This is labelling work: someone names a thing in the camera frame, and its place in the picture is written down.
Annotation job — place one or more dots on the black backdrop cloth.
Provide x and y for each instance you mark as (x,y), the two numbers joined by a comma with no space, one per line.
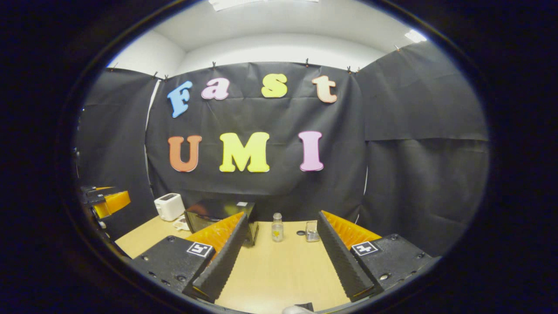
(414,174)

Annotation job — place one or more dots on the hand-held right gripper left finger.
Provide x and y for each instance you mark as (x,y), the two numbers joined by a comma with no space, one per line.
(222,261)

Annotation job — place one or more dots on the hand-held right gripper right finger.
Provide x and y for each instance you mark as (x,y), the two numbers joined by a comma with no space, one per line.
(344,261)

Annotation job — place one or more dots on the black electric oven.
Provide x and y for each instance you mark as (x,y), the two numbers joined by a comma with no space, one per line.
(209,218)

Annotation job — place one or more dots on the clear glass bottle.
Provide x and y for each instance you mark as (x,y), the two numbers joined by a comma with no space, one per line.
(277,229)

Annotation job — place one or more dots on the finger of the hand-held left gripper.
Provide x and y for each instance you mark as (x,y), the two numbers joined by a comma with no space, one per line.
(93,190)
(115,203)

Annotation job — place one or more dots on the white toaster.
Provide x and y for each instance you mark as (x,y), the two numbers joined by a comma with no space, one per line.
(169,207)

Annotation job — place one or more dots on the ceiling light panel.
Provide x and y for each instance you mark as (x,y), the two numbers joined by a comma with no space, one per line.
(415,36)
(261,3)

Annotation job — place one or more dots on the white divided snack plate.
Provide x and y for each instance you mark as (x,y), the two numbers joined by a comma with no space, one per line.
(181,224)

